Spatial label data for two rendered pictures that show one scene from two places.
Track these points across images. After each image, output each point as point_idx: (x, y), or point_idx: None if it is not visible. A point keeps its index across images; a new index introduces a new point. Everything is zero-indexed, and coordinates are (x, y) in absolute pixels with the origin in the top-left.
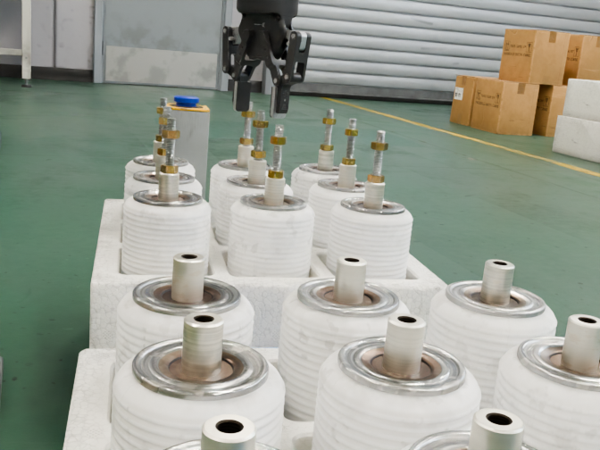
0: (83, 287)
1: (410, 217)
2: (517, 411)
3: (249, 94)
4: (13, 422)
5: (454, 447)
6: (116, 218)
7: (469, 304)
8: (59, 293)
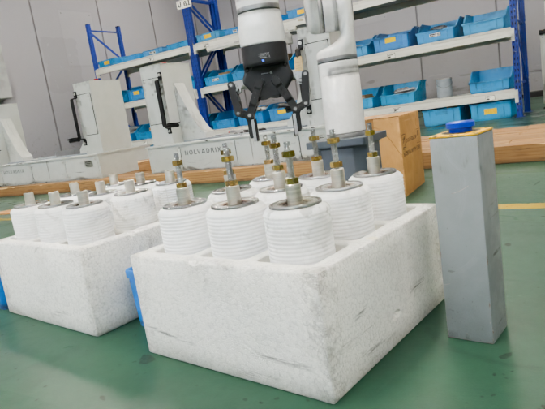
0: (517, 297)
1: (158, 213)
2: None
3: (293, 122)
4: None
5: None
6: None
7: (92, 200)
8: (504, 288)
